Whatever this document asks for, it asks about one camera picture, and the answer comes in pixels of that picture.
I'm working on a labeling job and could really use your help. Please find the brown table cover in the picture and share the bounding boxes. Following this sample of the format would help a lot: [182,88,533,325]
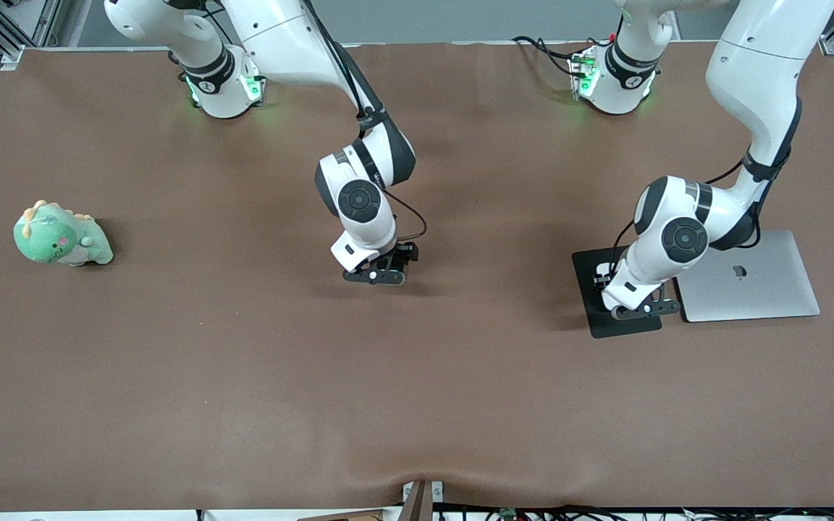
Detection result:
[0,41,834,512]

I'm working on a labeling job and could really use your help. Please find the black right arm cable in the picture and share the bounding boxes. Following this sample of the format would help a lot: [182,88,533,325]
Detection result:
[301,0,428,241]

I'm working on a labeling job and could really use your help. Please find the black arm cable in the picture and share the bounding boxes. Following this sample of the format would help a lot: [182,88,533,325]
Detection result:
[301,0,428,241]
[607,94,803,290]

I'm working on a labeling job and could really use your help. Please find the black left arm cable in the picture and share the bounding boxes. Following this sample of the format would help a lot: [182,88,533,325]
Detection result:
[607,94,803,290]

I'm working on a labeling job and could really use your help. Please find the silver closed laptop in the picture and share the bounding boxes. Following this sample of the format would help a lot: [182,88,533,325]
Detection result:
[675,230,821,323]

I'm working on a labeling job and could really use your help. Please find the green dinosaur plush toy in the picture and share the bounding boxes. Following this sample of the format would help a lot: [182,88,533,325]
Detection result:
[13,200,114,267]

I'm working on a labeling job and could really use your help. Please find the black base power cable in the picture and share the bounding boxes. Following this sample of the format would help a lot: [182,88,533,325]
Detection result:
[511,35,578,77]

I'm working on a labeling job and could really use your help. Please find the black mouse pad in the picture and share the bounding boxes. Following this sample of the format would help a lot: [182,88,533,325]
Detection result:
[572,246,663,339]

